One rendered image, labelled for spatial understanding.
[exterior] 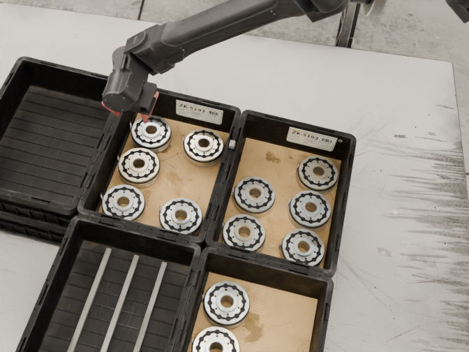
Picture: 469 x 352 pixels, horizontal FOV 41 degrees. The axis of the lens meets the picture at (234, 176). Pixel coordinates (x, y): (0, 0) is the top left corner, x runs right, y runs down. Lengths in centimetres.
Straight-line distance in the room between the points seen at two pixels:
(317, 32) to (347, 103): 122
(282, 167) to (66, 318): 65
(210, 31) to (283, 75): 92
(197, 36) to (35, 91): 77
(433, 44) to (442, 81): 117
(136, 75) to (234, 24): 25
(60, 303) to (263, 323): 46
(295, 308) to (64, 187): 64
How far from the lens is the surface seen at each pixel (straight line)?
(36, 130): 172
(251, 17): 106
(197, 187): 159
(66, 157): 166
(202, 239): 141
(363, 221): 177
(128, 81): 121
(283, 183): 162
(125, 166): 159
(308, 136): 163
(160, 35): 119
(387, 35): 327
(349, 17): 225
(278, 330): 146
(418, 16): 342
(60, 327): 146
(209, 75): 198
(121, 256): 151
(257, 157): 165
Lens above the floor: 220
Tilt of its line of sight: 58 degrees down
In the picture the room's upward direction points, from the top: 9 degrees clockwise
